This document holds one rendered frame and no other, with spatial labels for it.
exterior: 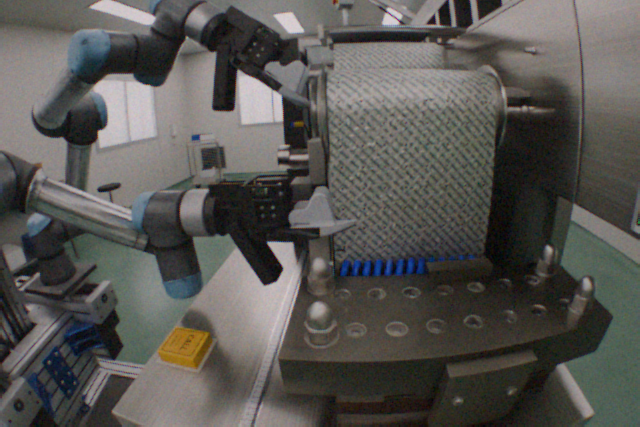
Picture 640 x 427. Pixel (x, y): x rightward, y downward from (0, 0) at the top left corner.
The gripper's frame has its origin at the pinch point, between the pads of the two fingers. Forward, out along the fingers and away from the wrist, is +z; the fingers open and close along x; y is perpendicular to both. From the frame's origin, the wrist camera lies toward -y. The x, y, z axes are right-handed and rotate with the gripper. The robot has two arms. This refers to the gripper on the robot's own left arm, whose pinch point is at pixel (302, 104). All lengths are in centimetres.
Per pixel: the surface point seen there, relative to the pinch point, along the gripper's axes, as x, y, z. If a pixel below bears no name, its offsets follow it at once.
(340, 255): -7.8, -13.6, 18.4
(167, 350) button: -20.3, -39.5, 5.6
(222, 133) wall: 548, -195, -186
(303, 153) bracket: 0.7, -6.4, 4.8
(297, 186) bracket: -0.6, -11.2, 7.2
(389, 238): -7.8, -6.9, 22.3
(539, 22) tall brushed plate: -8.4, 33.1, 20.4
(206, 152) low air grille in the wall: 547, -252, -195
